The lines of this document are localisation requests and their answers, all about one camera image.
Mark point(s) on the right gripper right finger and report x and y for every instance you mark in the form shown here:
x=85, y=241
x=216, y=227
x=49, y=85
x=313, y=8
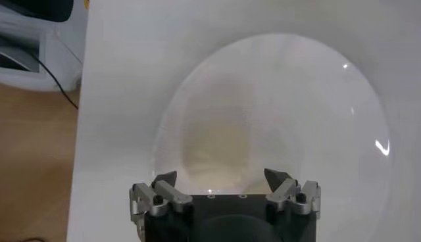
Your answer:
x=286, y=194

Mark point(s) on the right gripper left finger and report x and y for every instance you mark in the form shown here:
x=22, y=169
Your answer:
x=171, y=197

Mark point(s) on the white round plate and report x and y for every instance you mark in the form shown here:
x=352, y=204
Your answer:
x=296, y=98

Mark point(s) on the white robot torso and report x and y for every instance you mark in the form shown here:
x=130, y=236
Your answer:
x=59, y=49

